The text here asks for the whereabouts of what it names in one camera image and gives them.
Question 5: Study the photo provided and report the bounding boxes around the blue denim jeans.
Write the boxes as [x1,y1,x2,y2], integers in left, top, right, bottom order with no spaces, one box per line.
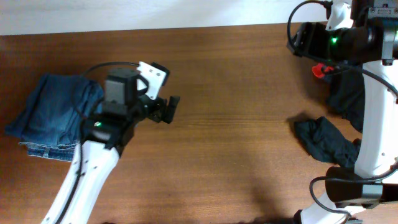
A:
[5,73,104,161]

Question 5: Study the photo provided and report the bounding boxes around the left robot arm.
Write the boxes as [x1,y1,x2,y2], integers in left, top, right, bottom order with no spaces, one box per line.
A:
[42,62,180,224]

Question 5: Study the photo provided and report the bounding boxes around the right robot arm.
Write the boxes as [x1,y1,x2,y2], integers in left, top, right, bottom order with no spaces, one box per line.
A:
[287,0,397,223]

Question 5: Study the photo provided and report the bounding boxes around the black garment with red trim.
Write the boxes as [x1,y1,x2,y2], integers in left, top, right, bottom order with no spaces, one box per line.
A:
[312,63,365,133]

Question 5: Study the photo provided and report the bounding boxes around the dark grey cloth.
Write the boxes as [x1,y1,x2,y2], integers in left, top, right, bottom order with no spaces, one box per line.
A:
[293,116,361,169]

